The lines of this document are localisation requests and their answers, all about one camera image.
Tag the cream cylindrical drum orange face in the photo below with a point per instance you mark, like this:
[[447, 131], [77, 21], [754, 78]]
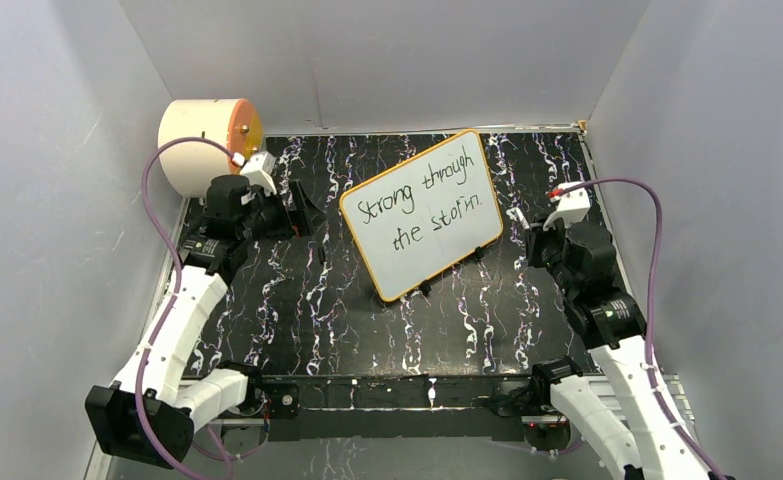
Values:
[[219, 136]]

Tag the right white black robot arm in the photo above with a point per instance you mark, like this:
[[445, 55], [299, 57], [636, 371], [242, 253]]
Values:
[[616, 344]]

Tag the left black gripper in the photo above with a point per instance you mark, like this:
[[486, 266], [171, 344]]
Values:
[[301, 220]]

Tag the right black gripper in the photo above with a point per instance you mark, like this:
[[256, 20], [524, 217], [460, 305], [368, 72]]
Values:
[[534, 236]]

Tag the yellow framed whiteboard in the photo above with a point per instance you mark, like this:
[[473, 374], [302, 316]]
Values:
[[415, 220]]

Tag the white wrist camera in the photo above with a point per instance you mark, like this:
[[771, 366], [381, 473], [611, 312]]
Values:
[[570, 206], [258, 168]]

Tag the aluminium front frame rail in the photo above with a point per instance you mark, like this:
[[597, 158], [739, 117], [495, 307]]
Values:
[[423, 405]]

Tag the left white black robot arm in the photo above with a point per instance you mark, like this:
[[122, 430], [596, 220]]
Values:
[[179, 318]]

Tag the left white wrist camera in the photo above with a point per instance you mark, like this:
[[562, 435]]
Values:
[[258, 168]]

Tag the white black whiteboard marker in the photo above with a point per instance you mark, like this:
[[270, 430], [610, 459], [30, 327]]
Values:
[[518, 217]]

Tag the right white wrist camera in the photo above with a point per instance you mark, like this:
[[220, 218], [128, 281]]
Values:
[[570, 206]]

